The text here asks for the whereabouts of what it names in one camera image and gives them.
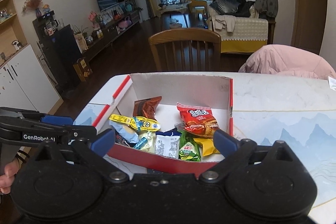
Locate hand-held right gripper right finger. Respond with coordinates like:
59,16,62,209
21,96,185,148
199,130,302,184

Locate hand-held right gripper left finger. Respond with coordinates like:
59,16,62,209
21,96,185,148
34,129,132,184

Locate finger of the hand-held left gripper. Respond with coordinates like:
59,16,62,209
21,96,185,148
56,124,98,146
20,112,74,126

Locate light blue snack packet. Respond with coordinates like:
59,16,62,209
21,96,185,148
110,122,139,143

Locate yellow cartoon tube snack packet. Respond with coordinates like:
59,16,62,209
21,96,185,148
109,114,161,131

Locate green snack packet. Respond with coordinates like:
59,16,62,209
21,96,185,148
179,131,202,161

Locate red snack bag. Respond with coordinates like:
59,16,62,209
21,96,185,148
176,102,219,138

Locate cream snack packet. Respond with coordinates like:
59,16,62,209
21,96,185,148
134,131,157,153

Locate dark orange foil snack packet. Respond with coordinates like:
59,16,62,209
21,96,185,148
133,96,162,122

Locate white and blue snack packet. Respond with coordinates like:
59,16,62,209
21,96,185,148
155,131,182,159

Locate red cardboard box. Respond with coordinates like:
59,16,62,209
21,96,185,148
92,72,234,177

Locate person's left hand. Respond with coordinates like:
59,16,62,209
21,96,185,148
0,161,19,194

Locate white cabinet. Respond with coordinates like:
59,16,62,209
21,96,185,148
0,44,63,114

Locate yellow gift box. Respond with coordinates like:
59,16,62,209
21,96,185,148
73,57,93,82

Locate black tall cabinet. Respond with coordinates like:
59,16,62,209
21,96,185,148
33,11,82,93

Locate white paper bag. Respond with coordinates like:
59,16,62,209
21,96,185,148
74,33,88,51

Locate pink jacket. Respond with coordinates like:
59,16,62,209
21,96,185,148
238,44,336,80

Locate dark low TV cabinet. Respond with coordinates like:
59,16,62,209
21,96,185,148
81,10,139,62

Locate pink flowers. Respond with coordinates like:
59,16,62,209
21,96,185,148
89,11,101,29

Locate wooden dining chair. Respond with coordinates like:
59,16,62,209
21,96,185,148
149,28,222,72

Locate sofa with cream cover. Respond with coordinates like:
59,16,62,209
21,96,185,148
207,0,276,54

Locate dried flower vase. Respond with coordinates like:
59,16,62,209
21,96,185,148
22,0,44,17

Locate wooden coffee table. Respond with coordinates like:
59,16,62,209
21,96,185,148
157,1,192,28

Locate dark jacket pile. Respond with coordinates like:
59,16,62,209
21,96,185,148
253,0,279,20

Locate wooden door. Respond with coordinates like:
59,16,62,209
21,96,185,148
290,0,328,55

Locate wooden wall shelf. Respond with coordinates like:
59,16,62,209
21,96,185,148
0,0,28,67

